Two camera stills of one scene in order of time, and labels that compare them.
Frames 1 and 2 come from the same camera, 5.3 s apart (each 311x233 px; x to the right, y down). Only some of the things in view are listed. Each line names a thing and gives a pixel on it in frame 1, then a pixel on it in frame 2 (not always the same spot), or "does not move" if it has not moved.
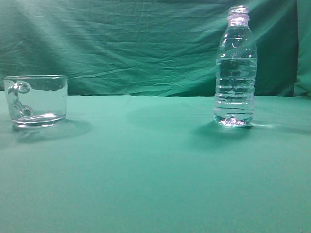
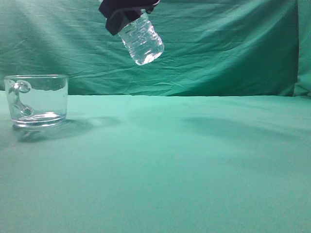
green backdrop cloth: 152,47 does not move
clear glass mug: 37,101 does not move
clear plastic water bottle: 235,71 to 143,42
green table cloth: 118,164 does not move
